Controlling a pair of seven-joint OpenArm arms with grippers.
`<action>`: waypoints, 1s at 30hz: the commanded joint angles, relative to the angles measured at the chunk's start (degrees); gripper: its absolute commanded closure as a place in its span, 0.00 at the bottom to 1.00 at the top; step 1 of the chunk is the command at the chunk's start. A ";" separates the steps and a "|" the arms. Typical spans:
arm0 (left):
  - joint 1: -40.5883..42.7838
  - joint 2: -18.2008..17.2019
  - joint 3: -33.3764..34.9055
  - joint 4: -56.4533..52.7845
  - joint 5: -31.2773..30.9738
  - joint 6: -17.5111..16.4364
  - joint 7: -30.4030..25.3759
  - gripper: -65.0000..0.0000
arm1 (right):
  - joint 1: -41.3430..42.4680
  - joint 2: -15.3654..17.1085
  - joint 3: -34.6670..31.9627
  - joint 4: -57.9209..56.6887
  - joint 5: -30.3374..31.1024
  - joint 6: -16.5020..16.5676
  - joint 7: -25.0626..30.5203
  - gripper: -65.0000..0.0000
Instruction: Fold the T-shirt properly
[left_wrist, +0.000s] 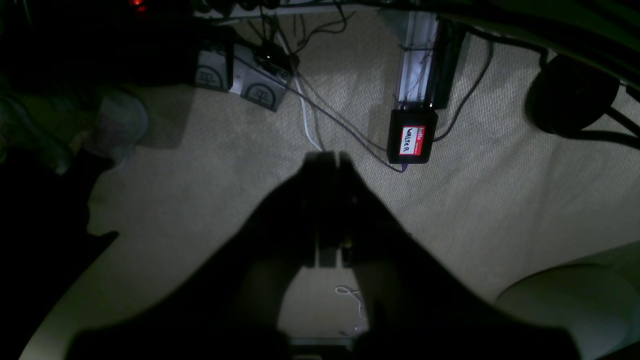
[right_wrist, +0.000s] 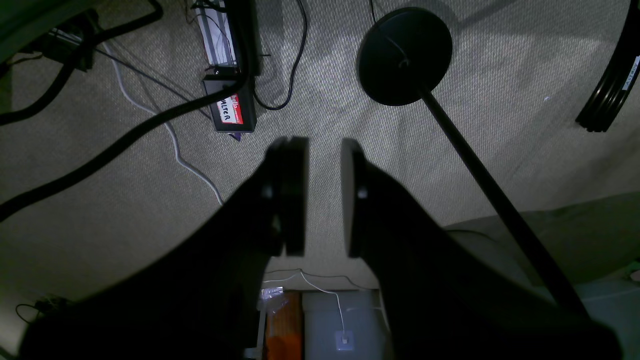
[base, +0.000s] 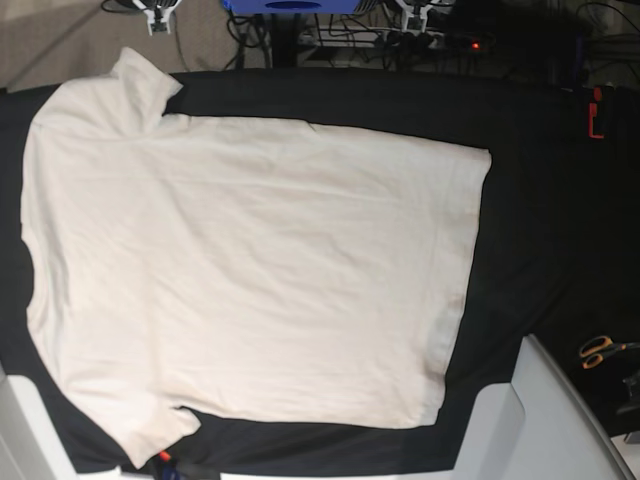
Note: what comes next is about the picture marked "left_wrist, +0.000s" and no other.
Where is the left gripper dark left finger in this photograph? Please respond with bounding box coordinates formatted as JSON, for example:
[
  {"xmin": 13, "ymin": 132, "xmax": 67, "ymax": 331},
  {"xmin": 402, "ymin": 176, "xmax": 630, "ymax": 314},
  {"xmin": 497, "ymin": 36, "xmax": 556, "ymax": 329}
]
[{"xmin": 70, "ymin": 152, "xmax": 336, "ymax": 360}]

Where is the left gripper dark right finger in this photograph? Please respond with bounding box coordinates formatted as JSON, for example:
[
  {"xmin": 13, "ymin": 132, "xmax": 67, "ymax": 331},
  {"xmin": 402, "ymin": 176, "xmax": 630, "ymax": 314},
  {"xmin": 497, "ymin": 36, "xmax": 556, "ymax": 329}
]
[{"xmin": 338, "ymin": 152, "xmax": 581, "ymax": 360}]

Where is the black box with red label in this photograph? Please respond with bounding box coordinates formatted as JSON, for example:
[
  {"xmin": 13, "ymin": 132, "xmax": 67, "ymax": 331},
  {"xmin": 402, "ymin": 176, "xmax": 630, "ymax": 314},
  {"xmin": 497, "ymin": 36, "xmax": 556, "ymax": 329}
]
[{"xmin": 386, "ymin": 109, "xmax": 438, "ymax": 165}]

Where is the black round chair base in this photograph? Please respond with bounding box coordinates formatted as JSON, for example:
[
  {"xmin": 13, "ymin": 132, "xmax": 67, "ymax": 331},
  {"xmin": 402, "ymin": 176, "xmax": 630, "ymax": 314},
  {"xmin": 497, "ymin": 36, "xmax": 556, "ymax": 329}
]
[{"xmin": 525, "ymin": 55, "xmax": 640, "ymax": 150}]

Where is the dark cable on floor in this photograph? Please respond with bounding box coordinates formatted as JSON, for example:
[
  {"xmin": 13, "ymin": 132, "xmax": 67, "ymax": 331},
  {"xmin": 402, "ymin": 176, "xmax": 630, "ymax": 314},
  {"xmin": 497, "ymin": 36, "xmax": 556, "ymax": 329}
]
[{"xmin": 235, "ymin": 40, "xmax": 496, "ymax": 174}]

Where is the white cable on floor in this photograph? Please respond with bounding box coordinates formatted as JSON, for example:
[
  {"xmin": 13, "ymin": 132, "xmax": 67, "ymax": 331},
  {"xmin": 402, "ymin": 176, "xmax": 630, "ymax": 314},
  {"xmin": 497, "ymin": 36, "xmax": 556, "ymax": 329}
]
[{"xmin": 280, "ymin": 35, "xmax": 326, "ymax": 152}]

